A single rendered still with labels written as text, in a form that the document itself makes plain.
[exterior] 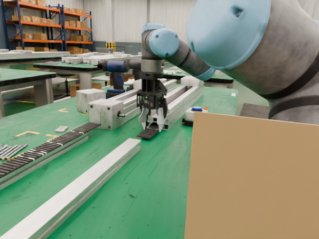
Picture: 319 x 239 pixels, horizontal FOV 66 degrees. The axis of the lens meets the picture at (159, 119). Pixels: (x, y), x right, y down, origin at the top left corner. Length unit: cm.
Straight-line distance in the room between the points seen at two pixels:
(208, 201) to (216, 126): 7
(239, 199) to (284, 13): 20
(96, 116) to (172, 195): 50
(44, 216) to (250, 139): 37
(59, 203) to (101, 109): 49
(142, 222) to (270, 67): 34
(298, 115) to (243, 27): 13
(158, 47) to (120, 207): 41
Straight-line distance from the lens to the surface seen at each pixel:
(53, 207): 50
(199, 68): 75
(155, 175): 63
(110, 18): 1231
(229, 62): 31
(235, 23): 29
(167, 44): 69
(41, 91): 278
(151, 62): 80
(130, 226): 48
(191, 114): 98
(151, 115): 94
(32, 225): 47
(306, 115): 34
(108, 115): 92
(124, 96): 115
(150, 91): 82
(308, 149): 22
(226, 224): 25
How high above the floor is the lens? 109
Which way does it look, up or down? 17 degrees down
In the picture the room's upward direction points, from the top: 2 degrees clockwise
